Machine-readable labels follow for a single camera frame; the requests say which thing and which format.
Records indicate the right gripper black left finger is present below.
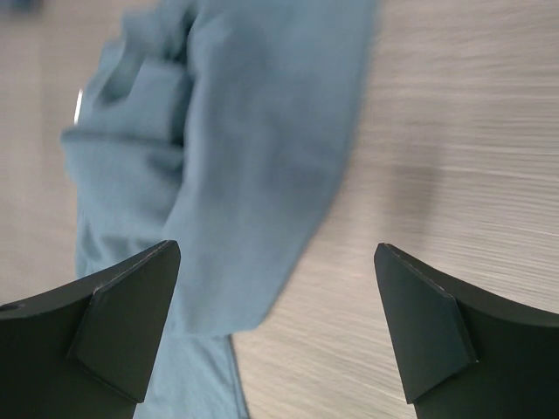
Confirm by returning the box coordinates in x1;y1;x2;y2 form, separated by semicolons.
1;241;181;419

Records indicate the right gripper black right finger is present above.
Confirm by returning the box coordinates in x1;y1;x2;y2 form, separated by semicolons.
374;244;558;419

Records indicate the grey-blue t-shirt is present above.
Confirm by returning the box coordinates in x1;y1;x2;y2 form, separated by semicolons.
61;1;375;418

